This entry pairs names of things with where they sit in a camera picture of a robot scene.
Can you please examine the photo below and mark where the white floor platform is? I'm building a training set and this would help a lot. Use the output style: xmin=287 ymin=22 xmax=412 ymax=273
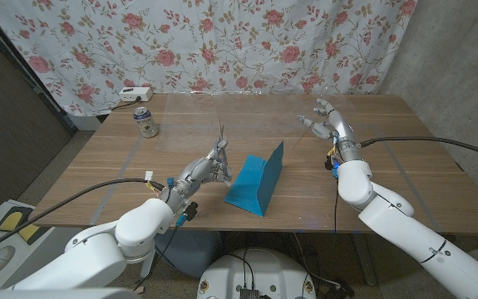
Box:
xmin=0 ymin=199 xmax=92 ymax=292

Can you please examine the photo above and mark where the black torso cable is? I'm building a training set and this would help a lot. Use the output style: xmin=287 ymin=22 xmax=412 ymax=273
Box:
xmin=225 ymin=248 xmax=256 ymax=290

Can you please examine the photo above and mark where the grey table leg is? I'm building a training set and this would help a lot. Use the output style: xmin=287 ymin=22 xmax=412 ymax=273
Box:
xmin=350 ymin=232 xmax=379 ymax=287

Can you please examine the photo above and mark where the white power strip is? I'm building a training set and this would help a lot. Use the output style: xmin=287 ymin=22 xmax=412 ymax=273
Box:
xmin=118 ymin=86 xmax=154 ymax=103

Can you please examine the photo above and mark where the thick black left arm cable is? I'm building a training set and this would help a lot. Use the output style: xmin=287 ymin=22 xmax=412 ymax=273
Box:
xmin=0 ymin=177 xmax=165 ymax=259

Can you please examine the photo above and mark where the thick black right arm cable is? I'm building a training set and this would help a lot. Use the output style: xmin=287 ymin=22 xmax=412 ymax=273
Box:
xmin=360 ymin=135 xmax=478 ymax=162

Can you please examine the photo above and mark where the floral rose backdrop cloth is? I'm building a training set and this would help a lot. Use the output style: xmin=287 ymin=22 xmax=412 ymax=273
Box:
xmin=0 ymin=0 xmax=418 ymax=117

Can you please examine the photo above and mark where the black power adapter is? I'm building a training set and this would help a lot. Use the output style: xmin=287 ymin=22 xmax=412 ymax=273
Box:
xmin=323 ymin=277 xmax=356 ymax=299

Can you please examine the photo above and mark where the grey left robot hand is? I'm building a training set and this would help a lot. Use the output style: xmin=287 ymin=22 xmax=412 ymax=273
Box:
xmin=163 ymin=139 xmax=234 ymax=215

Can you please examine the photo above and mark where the grey stool with white legs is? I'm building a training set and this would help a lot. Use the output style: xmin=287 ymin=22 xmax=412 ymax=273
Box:
xmin=140 ymin=230 xmax=223 ymax=279

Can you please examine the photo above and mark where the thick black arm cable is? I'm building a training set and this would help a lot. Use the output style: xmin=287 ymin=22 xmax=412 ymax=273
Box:
xmin=0 ymin=177 xmax=165 ymax=259
xmin=360 ymin=135 xmax=478 ymax=162

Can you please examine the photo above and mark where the black power strip cord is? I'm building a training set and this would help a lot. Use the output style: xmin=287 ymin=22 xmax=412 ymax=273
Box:
xmin=109 ymin=96 xmax=142 ymax=112

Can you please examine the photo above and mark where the black door frame strip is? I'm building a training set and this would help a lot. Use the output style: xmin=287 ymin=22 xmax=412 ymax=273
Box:
xmin=0 ymin=6 xmax=77 ymax=135

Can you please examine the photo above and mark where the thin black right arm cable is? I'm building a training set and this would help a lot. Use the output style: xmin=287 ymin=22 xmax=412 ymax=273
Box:
xmin=333 ymin=189 xmax=340 ymax=234

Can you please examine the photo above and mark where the silver beverage can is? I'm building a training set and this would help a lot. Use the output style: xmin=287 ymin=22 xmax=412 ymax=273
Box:
xmin=132 ymin=106 xmax=160 ymax=139

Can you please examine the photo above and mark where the yellow black foot pedal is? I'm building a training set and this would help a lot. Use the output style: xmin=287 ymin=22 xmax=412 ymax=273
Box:
xmin=0 ymin=206 xmax=52 ymax=246

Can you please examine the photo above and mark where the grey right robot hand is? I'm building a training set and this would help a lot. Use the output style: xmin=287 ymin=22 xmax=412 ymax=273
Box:
xmin=298 ymin=98 xmax=364 ymax=164

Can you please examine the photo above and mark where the white robot torso base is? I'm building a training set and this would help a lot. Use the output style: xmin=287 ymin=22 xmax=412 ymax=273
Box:
xmin=196 ymin=248 xmax=318 ymax=299

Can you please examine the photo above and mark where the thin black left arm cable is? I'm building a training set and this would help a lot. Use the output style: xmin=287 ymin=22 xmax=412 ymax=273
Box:
xmin=132 ymin=226 xmax=180 ymax=292

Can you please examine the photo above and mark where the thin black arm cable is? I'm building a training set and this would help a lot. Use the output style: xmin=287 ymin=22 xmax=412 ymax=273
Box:
xmin=132 ymin=226 xmax=180 ymax=292
xmin=333 ymin=189 xmax=340 ymax=234

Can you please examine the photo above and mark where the blue folded paper card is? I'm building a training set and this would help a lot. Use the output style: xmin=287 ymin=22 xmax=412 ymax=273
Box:
xmin=224 ymin=141 xmax=285 ymax=218

